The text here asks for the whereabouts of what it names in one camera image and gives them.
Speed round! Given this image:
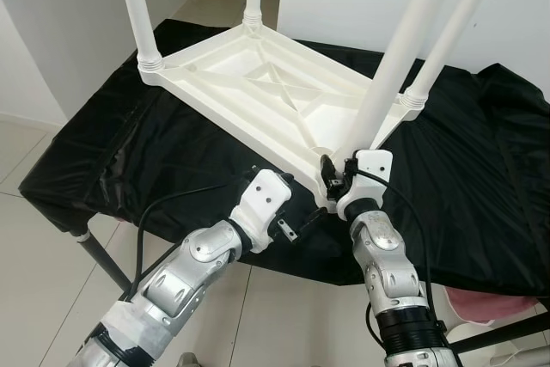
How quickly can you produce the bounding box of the white plastic table top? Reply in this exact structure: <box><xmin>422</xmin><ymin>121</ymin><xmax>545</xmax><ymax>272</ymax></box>
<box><xmin>137</xmin><ymin>19</ymin><xmax>424</xmax><ymax>211</ymax></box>

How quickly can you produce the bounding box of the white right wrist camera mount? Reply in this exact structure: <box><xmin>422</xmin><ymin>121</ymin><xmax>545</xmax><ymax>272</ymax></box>
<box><xmin>337</xmin><ymin>150</ymin><xmax>394</xmax><ymax>222</ymax></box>

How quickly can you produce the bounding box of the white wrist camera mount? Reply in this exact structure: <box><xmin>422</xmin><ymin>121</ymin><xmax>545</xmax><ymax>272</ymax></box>
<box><xmin>228</xmin><ymin>169</ymin><xmax>291</xmax><ymax>252</ymax></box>
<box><xmin>337</xmin><ymin>150</ymin><xmax>394</xmax><ymax>222</ymax></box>

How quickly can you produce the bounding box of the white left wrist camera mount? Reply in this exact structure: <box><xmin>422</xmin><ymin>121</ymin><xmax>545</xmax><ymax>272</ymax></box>
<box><xmin>228</xmin><ymin>169</ymin><xmax>291</xmax><ymax>252</ymax></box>

